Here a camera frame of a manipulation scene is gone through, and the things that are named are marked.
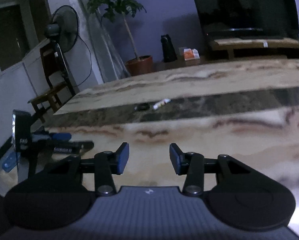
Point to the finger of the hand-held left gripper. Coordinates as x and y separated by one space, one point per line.
60 136
69 148

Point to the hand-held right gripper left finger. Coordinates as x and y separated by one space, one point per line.
122 158

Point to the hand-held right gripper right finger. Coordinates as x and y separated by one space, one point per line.
175 158

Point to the small tan ointment tube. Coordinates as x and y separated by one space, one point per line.
160 104

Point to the dark wooden chair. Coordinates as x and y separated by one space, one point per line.
52 92

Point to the dark window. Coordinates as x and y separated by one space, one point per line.
9 37

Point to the potted green tree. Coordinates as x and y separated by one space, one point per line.
139 66

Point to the low wooden media cabinet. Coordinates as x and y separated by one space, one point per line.
179 63

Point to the grey curtain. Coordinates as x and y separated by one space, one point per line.
102 42

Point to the orange tissue pack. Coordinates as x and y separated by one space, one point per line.
189 54

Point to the black cone speaker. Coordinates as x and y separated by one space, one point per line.
169 50

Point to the black standing fan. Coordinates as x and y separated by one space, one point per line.
64 25

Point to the wooden television riser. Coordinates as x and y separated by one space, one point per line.
239 42

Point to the black flat television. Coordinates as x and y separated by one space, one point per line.
239 5

